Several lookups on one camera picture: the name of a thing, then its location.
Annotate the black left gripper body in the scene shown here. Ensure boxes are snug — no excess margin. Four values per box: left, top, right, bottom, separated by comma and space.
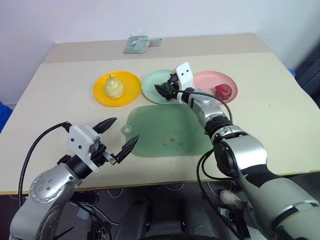
89, 140, 119, 168

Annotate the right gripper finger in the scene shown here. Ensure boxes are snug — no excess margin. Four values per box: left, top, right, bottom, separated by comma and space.
154, 84, 174, 102

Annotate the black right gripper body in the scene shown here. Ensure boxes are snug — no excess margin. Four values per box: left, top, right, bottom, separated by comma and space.
166, 71, 182, 102

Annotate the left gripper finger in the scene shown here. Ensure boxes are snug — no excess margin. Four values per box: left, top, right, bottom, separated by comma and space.
92, 116, 118, 135
114, 134, 140, 165

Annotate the small green item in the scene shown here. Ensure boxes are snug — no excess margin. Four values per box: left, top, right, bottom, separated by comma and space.
161, 81, 176, 94

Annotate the pale green plate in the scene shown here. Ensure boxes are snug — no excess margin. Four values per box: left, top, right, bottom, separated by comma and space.
141, 69, 196, 105

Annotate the yellow plate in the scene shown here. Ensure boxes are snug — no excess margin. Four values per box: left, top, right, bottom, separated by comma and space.
93, 70, 142, 108

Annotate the pink plate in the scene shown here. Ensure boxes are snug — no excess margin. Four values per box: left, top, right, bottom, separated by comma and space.
192, 70, 238, 106

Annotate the red crinkled item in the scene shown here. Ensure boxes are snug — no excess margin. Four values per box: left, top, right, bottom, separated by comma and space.
214, 83, 233, 102

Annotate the translucent green cutting mat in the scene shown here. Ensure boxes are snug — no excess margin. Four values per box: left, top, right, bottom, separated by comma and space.
121, 104, 215, 159

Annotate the yellow pear-shaped fruit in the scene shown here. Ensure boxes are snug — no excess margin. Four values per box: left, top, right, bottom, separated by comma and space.
103, 74, 125, 100

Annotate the small pale green cloth piece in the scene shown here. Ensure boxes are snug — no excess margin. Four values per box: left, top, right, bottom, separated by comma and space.
149, 37, 164, 48

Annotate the pale green cloth pouch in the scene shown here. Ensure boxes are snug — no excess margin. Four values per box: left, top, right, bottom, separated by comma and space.
122, 34, 151, 55

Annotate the dark rounded shape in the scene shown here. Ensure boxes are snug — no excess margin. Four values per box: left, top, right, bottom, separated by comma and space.
178, 197, 222, 240
116, 197, 151, 240

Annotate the black chair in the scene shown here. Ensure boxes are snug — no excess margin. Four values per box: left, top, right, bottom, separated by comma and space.
294, 39, 320, 99

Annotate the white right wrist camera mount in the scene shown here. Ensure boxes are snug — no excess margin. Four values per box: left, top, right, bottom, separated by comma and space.
174, 61, 195, 91

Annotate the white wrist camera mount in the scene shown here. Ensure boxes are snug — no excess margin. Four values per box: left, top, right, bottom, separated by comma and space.
68, 124, 101, 173
174, 61, 195, 91

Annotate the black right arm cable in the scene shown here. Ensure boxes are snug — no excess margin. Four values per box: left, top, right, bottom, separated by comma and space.
174, 90, 251, 240

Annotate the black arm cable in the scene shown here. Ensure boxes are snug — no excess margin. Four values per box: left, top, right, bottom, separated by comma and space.
18, 121, 72, 203
174, 90, 251, 240

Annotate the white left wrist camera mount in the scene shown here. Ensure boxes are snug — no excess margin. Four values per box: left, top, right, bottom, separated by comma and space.
68, 124, 101, 173

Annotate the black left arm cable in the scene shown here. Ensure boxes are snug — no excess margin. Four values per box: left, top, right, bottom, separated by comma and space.
18, 121, 72, 203

